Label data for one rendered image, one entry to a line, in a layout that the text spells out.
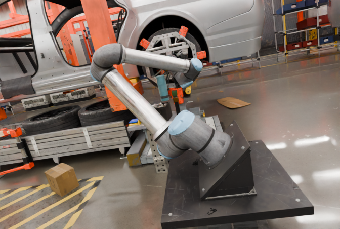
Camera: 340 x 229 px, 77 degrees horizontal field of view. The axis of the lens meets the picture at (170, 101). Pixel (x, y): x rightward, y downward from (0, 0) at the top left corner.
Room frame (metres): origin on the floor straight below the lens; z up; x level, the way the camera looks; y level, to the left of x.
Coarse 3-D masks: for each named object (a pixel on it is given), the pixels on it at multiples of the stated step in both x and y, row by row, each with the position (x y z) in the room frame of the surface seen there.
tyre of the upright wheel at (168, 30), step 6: (162, 30) 2.30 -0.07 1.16; (168, 30) 2.29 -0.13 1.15; (174, 30) 2.28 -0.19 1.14; (150, 36) 2.32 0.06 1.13; (186, 36) 2.26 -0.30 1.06; (192, 36) 2.26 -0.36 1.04; (150, 42) 2.32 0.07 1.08; (192, 42) 2.25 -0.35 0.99; (144, 48) 2.33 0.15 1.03; (198, 48) 2.25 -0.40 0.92; (144, 66) 2.34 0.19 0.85; (144, 72) 2.34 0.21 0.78; (198, 72) 2.25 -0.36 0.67; (156, 84) 2.32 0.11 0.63
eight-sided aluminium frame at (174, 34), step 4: (172, 32) 2.20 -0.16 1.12; (176, 32) 2.19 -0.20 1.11; (156, 36) 2.22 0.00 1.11; (160, 36) 2.22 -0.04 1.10; (164, 36) 2.21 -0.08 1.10; (168, 36) 2.20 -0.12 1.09; (172, 36) 2.20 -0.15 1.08; (176, 36) 2.19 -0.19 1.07; (180, 36) 2.19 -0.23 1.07; (152, 40) 2.23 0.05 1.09; (156, 40) 2.22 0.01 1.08; (188, 40) 2.18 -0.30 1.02; (152, 44) 2.23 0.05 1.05; (192, 44) 2.17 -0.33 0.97; (148, 48) 2.24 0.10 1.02; (192, 48) 2.17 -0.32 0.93; (192, 52) 2.17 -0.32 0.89; (196, 56) 2.17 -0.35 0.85; (148, 68) 2.25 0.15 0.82; (148, 72) 2.29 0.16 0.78; (148, 76) 2.25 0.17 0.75; (152, 80) 2.24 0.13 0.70; (156, 80) 2.24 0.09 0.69; (168, 84) 2.26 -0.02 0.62; (172, 84) 2.21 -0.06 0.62
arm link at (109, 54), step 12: (108, 48) 1.18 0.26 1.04; (120, 48) 1.19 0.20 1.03; (96, 60) 1.19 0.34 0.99; (108, 60) 1.18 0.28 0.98; (120, 60) 1.19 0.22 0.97; (132, 60) 1.23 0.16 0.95; (144, 60) 1.25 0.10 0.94; (156, 60) 1.28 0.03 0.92; (168, 60) 1.31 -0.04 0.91; (180, 60) 1.36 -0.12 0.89; (192, 60) 1.39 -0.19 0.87; (192, 72) 1.39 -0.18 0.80
